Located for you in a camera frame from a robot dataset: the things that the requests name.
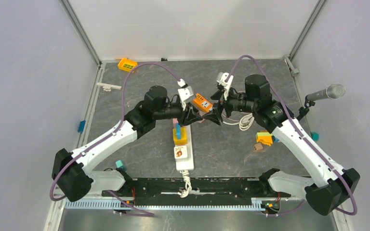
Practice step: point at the pink cube socket adapter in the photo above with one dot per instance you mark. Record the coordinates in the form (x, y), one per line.
(175, 121)

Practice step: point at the yellow cube socket adapter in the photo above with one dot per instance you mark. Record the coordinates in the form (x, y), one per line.
(183, 140)

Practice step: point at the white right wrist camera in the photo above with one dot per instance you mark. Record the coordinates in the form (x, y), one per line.
(224, 81)

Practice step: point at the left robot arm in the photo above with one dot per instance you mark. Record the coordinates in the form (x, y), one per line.
(73, 172)

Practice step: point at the yellow toy brick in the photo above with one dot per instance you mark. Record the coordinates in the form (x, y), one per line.
(126, 64)

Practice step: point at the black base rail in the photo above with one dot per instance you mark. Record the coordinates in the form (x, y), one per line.
(207, 191)

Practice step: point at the blue rounded adapter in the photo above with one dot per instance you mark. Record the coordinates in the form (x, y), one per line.
(178, 132)

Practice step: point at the orange power strip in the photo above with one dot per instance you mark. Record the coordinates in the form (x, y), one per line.
(202, 104)

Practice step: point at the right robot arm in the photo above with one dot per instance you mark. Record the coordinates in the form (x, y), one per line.
(328, 184)

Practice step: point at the colourful toy block stack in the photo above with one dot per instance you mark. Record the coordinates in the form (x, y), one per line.
(264, 137)

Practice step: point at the white flat bracket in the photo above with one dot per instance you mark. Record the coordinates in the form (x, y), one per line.
(108, 87)

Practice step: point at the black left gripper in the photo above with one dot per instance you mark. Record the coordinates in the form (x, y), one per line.
(191, 115)

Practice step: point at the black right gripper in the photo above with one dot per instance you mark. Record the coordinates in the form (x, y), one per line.
(215, 115)

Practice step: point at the wooden letter cube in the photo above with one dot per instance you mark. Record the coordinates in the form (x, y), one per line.
(258, 147)

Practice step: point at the grey microphone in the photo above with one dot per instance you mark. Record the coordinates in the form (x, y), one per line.
(334, 91)

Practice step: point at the white cube adapter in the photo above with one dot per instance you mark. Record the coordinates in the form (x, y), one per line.
(180, 153)

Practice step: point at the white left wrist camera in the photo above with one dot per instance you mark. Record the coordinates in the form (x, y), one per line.
(186, 93)

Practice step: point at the teal cube right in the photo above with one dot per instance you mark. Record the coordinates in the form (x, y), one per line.
(315, 136)

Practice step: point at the blue wall clip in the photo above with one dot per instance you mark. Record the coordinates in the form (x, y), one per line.
(81, 126)

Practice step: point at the white multicolour power strip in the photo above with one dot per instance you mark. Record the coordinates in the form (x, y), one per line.
(188, 164)

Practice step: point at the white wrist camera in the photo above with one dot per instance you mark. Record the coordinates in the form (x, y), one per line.
(224, 81)
(186, 93)

